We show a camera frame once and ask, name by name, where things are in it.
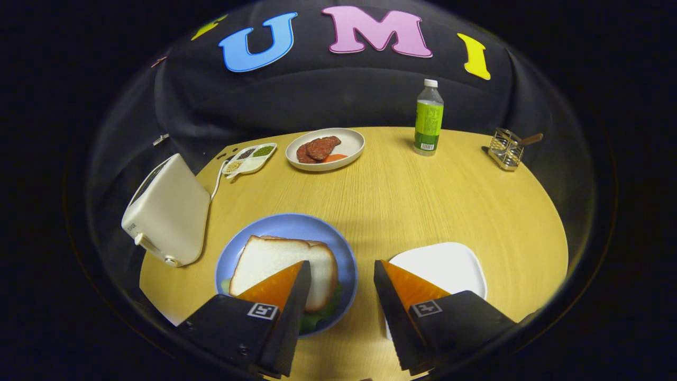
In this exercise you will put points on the pink cloth clip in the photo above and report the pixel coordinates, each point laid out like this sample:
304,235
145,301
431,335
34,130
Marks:
158,62

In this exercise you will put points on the brown meat patty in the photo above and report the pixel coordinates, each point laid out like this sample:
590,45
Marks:
303,154
323,147

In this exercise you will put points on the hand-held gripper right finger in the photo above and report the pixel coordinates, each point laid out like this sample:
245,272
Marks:
391,323

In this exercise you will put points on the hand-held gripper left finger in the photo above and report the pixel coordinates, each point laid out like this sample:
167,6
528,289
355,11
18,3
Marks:
296,317

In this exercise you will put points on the green lettuce leaf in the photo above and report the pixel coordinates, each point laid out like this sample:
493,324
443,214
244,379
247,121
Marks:
317,320

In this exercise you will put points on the white cloth clip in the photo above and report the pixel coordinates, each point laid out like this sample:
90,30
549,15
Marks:
161,139

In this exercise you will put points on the green label plastic bottle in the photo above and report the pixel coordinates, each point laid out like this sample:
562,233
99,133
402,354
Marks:
428,121

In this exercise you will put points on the black backdrop cloth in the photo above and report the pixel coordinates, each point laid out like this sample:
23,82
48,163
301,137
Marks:
338,95

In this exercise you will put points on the white toaster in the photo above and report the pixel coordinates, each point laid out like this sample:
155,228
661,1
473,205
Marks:
169,211

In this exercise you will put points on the white square plate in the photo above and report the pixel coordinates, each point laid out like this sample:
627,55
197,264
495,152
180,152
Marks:
444,264

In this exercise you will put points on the blue round plate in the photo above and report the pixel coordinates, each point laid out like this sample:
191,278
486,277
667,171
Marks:
291,225

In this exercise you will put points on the beige round plate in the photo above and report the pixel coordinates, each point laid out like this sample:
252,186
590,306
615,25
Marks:
349,143

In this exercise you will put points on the toasted bread slice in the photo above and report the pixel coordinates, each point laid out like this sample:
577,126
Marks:
275,264

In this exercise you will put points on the white divided seed tray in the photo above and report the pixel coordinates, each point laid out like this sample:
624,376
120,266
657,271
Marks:
251,164

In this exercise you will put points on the red tomato slice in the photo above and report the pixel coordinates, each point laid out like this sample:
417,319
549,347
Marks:
334,157

